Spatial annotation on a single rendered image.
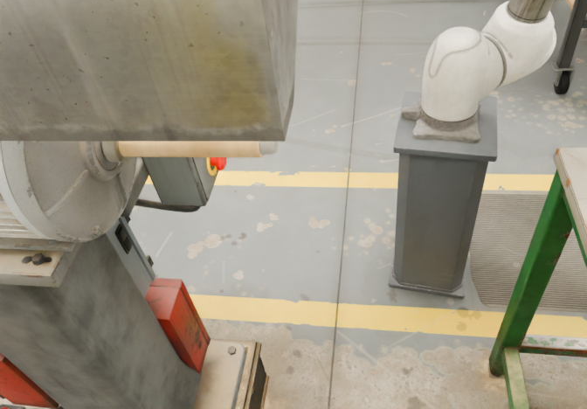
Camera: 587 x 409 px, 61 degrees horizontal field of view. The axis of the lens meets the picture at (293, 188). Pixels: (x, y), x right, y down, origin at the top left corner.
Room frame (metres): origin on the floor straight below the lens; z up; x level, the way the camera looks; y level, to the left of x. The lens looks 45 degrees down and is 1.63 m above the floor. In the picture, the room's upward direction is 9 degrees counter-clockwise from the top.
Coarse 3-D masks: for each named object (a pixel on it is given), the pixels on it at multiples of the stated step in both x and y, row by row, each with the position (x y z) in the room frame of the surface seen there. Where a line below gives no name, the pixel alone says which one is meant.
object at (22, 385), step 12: (0, 360) 0.51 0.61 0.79; (0, 372) 0.52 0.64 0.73; (12, 372) 0.51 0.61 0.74; (0, 384) 0.53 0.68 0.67; (12, 384) 0.52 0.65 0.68; (24, 384) 0.51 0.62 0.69; (0, 396) 0.54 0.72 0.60; (12, 396) 0.53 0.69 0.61; (24, 396) 0.52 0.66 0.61; (36, 396) 0.51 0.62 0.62; (48, 396) 0.52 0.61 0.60
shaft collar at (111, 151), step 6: (102, 144) 0.50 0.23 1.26; (108, 144) 0.50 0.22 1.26; (114, 144) 0.50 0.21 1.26; (102, 150) 0.50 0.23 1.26; (108, 150) 0.50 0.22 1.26; (114, 150) 0.50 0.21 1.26; (108, 156) 0.50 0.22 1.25; (114, 156) 0.50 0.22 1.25; (120, 156) 0.50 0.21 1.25; (126, 156) 0.51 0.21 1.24
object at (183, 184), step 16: (144, 160) 0.73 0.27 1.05; (160, 160) 0.72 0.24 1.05; (176, 160) 0.71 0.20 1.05; (192, 160) 0.71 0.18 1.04; (208, 160) 0.76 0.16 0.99; (160, 176) 0.72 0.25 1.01; (176, 176) 0.71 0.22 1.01; (192, 176) 0.71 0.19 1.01; (208, 176) 0.75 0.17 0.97; (160, 192) 0.73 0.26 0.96; (176, 192) 0.72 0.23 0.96; (192, 192) 0.71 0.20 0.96; (208, 192) 0.73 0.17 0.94; (160, 208) 0.74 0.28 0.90; (176, 208) 0.75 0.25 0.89; (192, 208) 0.75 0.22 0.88
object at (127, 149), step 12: (120, 144) 0.50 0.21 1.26; (132, 144) 0.50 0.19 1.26; (144, 144) 0.50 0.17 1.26; (156, 144) 0.49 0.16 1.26; (168, 144) 0.49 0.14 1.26; (180, 144) 0.48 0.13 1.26; (192, 144) 0.48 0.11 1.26; (204, 144) 0.48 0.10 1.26; (216, 144) 0.47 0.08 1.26; (228, 144) 0.47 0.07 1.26; (240, 144) 0.46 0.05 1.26; (252, 144) 0.46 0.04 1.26; (144, 156) 0.50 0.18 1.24; (156, 156) 0.49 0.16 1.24; (168, 156) 0.49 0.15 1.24; (180, 156) 0.48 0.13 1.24; (192, 156) 0.48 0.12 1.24; (204, 156) 0.48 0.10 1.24; (216, 156) 0.47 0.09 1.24; (228, 156) 0.47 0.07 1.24; (240, 156) 0.46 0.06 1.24; (252, 156) 0.46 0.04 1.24
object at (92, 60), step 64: (0, 0) 0.35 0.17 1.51; (64, 0) 0.34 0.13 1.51; (128, 0) 0.33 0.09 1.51; (192, 0) 0.31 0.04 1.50; (256, 0) 0.30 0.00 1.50; (0, 64) 0.36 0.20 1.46; (64, 64) 0.34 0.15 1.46; (128, 64) 0.33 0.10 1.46; (192, 64) 0.32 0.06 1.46; (256, 64) 0.31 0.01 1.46; (0, 128) 0.36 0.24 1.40; (64, 128) 0.35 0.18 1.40; (128, 128) 0.33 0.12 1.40; (192, 128) 0.32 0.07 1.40; (256, 128) 0.31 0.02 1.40
